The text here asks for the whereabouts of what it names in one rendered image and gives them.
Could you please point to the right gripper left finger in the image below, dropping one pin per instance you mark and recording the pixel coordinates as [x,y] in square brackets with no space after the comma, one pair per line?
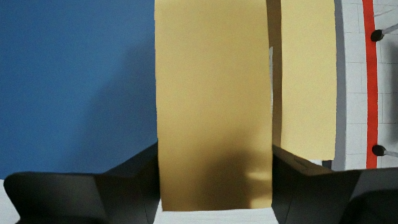
[128,193]

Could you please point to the brown cardboard carton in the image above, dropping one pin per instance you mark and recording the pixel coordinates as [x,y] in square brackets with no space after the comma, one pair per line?
[302,57]
[213,105]

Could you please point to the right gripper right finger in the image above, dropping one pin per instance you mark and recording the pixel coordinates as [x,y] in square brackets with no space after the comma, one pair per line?
[303,192]

